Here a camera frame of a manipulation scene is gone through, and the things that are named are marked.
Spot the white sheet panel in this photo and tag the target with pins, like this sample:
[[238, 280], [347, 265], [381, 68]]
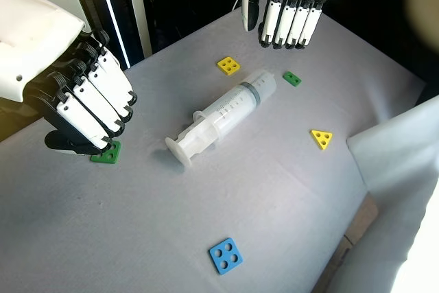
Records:
[[394, 169]]

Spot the brown cardboard piece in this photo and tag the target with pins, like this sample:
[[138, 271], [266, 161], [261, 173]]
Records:
[[363, 219]]

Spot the large clear plastic syringe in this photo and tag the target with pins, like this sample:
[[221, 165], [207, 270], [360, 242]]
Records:
[[233, 104]]

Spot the white post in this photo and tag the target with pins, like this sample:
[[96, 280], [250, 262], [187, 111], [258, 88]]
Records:
[[137, 15]]

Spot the grey table cloth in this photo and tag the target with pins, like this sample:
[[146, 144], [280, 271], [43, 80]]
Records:
[[171, 204]]

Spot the yellow triangular three-hole block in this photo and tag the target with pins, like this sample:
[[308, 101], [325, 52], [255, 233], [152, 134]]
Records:
[[322, 145]]

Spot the yellow square four-hole block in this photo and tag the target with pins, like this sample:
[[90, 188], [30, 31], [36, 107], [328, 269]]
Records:
[[229, 64]]

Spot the blue square four-hole block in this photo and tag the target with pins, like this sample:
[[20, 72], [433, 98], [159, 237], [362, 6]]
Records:
[[226, 256]]

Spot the small green two-hole block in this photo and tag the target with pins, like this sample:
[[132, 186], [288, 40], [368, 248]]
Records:
[[297, 81]]

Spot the green square holed block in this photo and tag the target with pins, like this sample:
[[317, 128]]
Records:
[[103, 160]]

